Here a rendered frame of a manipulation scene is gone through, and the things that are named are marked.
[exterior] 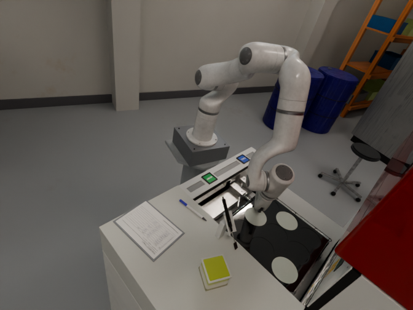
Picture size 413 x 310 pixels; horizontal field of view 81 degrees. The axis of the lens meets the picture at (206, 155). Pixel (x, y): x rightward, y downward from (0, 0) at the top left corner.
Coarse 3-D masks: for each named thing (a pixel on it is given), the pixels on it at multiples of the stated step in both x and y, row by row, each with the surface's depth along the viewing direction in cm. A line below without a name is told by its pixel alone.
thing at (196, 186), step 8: (248, 152) 134; (232, 160) 126; (216, 168) 119; (224, 168) 120; (232, 168) 122; (240, 168) 122; (200, 176) 112; (216, 176) 115; (224, 176) 115; (184, 184) 106; (192, 184) 107; (200, 184) 108; (208, 184) 109; (216, 184) 110; (192, 192) 103; (200, 192) 104
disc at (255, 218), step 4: (248, 208) 110; (252, 208) 110; (248, 212) 108; (252, 212) 109; (256, 212) 109; (248, 216) 106; (252, 216) 107; (256, 216) 107; (260, 216) 108; (264, 216) 108; (248, 220) 105; (252, 220) 105; (256, 220) 105; (260, 220) 106; (264, 220) 106; (252, 224) 104; (256, 224) 104; (260, 224) 104
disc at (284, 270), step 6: (276, 258) 93; (282, 258) 93; (276, 264) 91; (282, 264) 91; (288, 264) 92; (276, 270) 89; (282, 270) 89; (288, 270) 90; (294, 270) 90; (276, 276) 87; (282, 276) 88; (288, 276) 88; (294, 276) 88; (288, 282) 86
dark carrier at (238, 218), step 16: (272, 208) 113; (240, 224) 102; (272, 224) 106; (304, 224) 109; (240, 240) 96; (256, 240) 97; (272, 240) 99; (288, 240) 100; (304, 240) 102; (320, 240) 104; (256, 256) 92; (272, 256) 93; (288, 256) 94; (304, 256) 96; (272, 272) 88; (304, 272) 90; (288, 288) 84
